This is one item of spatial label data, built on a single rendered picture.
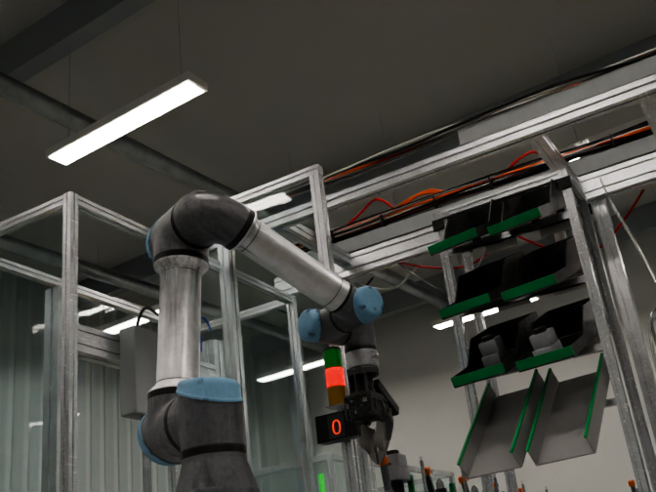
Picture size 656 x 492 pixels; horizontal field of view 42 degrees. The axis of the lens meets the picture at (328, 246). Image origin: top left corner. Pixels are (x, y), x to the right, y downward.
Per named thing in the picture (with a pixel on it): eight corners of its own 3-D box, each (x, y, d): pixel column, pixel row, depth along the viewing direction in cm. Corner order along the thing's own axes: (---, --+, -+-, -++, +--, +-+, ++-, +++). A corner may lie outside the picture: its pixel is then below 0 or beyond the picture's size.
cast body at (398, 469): (398, 478, 193) (394, 447, 195) (382, 482, 194) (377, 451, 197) (415, 481, 199) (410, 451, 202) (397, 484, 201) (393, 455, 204)
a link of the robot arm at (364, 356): (354, 359, 205) (385, 351, 201) (356, 378, 203) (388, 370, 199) (339, 353, 198) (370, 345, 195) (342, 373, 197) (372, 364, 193)
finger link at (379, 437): (369, 462, 187) (363, 420, 191) (381, 465, 192) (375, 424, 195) (382, 459, 186) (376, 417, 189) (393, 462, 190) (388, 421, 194)
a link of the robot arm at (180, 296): (165, 452, 154) (173, 188, 177) (130, 468, 165) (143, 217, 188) (224, 457, 160) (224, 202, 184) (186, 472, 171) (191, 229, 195)
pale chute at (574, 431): (596, 453, 166) (586, 435, 165) (536, 467, 173) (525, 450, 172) (612, 368, 188) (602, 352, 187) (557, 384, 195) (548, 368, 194)
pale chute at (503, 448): (522, 468, 172) (512, 450, 171) (467, 479, 179) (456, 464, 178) (546, 384, 194) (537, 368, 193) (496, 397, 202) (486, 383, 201)
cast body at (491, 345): (503, 365, 191) (490, 336, 191) (485, 371, 193) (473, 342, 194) (513, 355, 198) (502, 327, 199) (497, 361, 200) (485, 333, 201)
